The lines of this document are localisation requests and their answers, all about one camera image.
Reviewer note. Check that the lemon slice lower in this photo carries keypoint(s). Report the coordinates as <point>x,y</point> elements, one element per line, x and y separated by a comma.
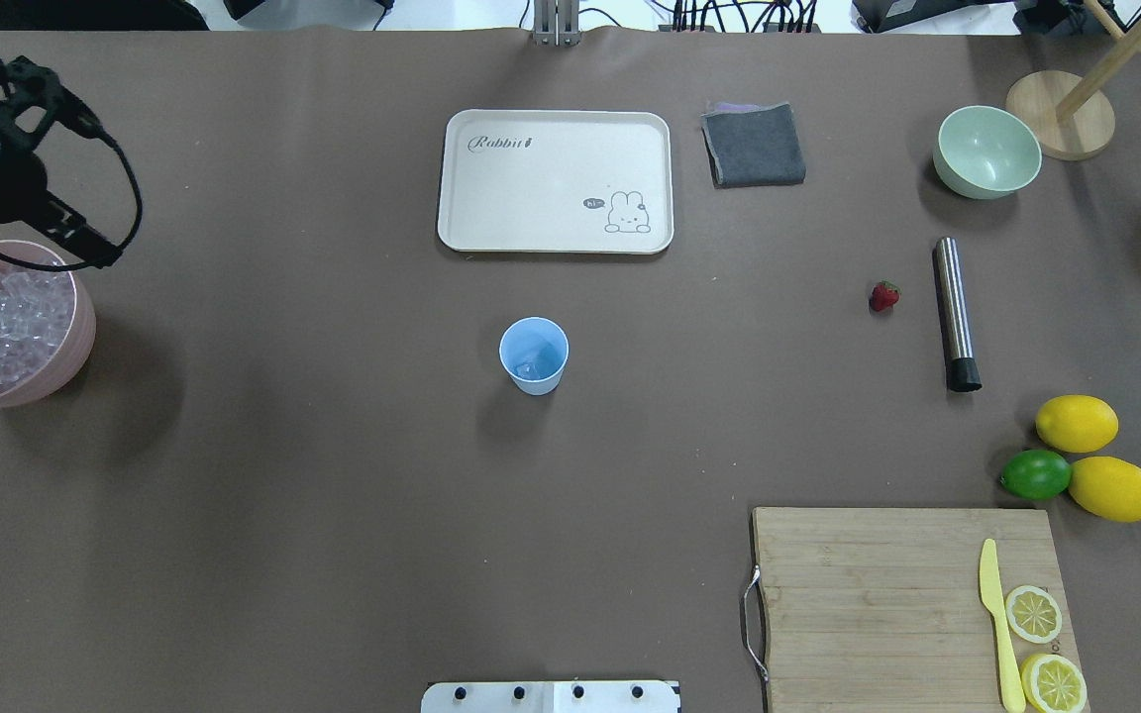
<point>1052,683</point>

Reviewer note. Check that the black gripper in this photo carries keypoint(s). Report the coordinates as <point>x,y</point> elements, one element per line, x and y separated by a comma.
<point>6,190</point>

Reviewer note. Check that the pile of clear ice cubes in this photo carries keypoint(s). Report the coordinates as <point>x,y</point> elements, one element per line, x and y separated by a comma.
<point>36,308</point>

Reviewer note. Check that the steel muddler black tip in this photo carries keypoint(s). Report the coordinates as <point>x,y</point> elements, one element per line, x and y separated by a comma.
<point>963,375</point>

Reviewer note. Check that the yellow lemon lower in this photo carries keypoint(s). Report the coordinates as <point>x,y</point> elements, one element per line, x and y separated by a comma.
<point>1108,487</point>

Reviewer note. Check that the lemon slice upper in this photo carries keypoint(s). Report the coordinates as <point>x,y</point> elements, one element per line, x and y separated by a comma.
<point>1034,614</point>

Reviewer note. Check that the light blue cup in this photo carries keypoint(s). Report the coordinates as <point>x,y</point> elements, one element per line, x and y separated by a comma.
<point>534,335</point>

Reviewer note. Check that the wooden cup stand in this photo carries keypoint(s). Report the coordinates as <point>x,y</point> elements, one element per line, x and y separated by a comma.
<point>1068,114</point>

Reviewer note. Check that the red strawberry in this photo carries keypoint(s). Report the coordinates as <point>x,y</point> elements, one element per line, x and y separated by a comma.
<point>884,295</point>

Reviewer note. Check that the yellow plastic knife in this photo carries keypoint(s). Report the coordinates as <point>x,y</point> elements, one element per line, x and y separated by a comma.
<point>1011,691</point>

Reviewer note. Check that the green lime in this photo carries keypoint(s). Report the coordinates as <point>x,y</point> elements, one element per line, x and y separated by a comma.
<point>1036,475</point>

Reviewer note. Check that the grey folded cloth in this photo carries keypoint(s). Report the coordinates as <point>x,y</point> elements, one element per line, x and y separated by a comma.
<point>753,146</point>

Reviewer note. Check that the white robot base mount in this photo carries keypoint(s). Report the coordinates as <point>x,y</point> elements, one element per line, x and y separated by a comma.
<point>593,695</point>

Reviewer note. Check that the yellow lemon upper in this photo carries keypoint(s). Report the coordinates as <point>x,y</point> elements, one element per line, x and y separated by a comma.
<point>1076,423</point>

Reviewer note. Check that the pink bowl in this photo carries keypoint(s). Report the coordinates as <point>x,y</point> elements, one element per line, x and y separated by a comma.
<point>72,353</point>

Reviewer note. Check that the lemon slice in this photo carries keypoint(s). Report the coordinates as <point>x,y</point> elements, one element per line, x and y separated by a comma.
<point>1052,683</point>
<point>1034,614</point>

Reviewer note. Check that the yellow lemon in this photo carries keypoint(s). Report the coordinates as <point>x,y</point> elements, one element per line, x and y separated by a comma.
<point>1108,487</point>
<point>1076,423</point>

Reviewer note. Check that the bamboo cutting board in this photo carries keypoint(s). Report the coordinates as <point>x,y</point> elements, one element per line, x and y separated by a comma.
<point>877,609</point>

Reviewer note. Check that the cream rabbit tray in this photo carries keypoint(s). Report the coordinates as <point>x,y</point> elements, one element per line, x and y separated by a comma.
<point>591,182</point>

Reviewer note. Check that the light green bowl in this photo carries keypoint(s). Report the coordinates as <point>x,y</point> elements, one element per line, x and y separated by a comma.
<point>985,153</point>

